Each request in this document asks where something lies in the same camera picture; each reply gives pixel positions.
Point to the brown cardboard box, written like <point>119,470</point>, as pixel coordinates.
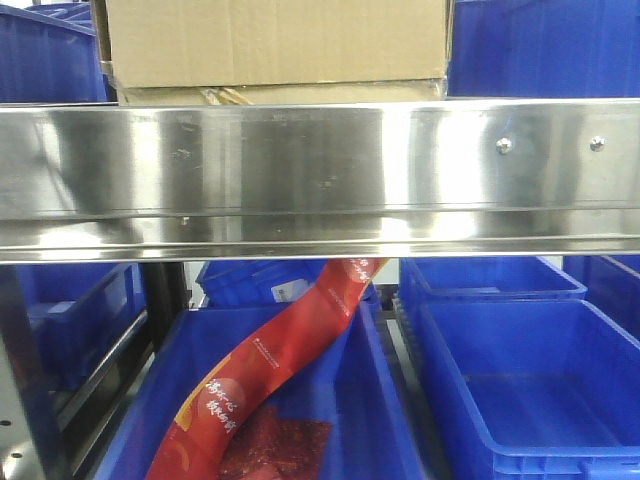
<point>161,53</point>

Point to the peeling brown packing tape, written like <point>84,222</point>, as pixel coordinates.
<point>223,96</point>

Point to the red snack bag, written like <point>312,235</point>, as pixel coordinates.
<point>206,422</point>

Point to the blue bin upper left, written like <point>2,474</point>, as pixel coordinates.
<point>49,55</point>

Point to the blue bin rear right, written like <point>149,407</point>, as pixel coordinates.
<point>480,280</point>

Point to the blue bin far right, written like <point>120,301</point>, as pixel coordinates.
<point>612,284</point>

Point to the empty blue plastic bin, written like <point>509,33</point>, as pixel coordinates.
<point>531,389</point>

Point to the blue bin upper right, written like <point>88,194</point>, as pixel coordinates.
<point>545,49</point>

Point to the blue bin with red bag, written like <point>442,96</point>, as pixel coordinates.
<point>349,386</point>

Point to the red meat snack packet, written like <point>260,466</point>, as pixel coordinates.
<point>268,446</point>

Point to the stainless steel right shelf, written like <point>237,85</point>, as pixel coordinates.
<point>165,185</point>

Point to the blue bin lower left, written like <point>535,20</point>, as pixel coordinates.
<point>77,312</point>

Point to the blue bin rear centre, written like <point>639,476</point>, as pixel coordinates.
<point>247,283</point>

